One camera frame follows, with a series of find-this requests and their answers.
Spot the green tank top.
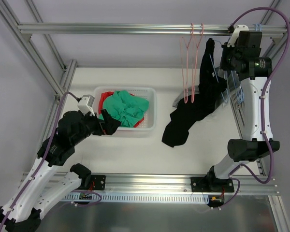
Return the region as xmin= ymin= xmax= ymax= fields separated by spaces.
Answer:
xmin=98 ymin=89 xmax=150 ymax=128

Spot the blue wire hanger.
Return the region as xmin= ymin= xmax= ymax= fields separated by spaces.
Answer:
xmin=231 ymin=23 xmax=262 ymax=105
xmin=207 ymin=38 xmax=230 ymax=105

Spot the red tank top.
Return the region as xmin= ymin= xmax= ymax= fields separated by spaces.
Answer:
xmin=98 ymin=90 xmax=145 ymax=128

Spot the black tank top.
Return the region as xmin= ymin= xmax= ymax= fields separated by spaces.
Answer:
xmin=161 ymin=38 xmax=227 ymax=147

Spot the pink wire hanger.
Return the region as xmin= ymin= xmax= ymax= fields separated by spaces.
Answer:
xmin=191 ymin=23 xmax=204 ymax=103
xmin=179 ymin=23 xmax=194 ymax=103

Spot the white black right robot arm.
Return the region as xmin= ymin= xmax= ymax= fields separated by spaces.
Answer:
xmin=199 ymin=30 xmax=280 ymax=192

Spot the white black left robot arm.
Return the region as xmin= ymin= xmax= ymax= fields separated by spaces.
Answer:
xmin=0 ymin=109 xmax=121 ymax=232

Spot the grey tank top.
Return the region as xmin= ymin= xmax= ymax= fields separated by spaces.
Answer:
xmin=172 ymin=67 xmax=241 ymax=109

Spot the white perforated plastic basket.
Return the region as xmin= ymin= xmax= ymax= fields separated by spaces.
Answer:
xmin=92 ymin=86 xmax=157 ymax=131

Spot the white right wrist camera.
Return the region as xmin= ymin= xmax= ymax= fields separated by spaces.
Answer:
xmin=227 ymin=25 xmax=249 ymax=47

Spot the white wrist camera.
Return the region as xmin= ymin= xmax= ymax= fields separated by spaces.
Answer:
xmin=77 ymin=94 xmax=96 ymax=116
xmin=227 ymin=25 xmax=249 ymax=47

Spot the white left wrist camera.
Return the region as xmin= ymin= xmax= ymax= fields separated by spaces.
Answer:
xmin=77 ymin=94 xmax=96 ymax=116

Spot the white slotted cable duct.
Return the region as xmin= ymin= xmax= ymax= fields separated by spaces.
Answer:
xmin=61 ymin=192 xmax=209 ymax=204

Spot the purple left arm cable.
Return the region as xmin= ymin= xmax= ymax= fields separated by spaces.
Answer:
xmin=0 ymin=91 xmax=102 ymax=232

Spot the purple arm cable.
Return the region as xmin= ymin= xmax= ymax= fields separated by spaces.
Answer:
xmin=0 ymin=91 xmax=102 ymax=232
xmin=193 ymin=6 xmax=290 ymax=213

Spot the aluminium frame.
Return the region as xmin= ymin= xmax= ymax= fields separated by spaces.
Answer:
xmin=0 ymin=0 xmax=290 ymax=231

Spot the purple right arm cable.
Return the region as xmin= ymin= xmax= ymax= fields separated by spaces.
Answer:
xmin=193 ymin=6 xmax=290 ymax=213

